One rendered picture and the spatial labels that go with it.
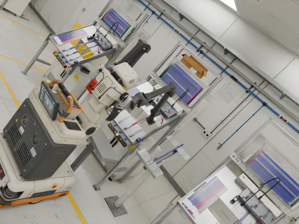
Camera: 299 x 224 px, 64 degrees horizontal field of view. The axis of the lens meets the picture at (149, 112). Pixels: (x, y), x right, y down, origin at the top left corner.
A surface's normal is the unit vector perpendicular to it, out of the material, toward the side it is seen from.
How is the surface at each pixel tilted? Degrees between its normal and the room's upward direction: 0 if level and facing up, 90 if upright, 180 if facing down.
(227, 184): 44
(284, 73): 90
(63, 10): 90
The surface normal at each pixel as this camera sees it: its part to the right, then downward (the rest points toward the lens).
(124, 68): 0.10, -0.60
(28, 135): -0.47, -0.15
